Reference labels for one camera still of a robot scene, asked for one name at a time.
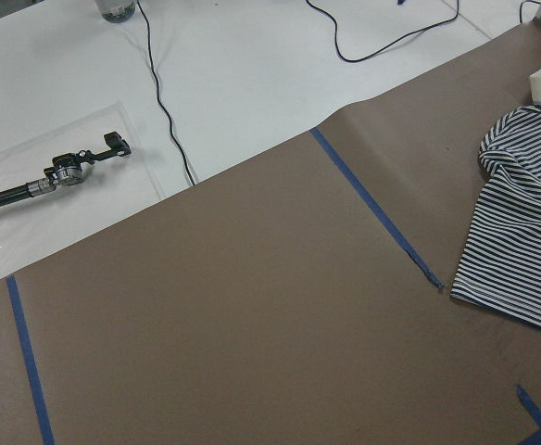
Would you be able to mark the navy white striped polo shirt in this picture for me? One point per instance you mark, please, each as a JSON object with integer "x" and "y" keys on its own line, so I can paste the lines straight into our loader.
{"x": 500, "y": 266}

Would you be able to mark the black tripod pole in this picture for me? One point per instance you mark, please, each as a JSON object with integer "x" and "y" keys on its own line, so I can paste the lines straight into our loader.
{"x": 66, "y": 170}

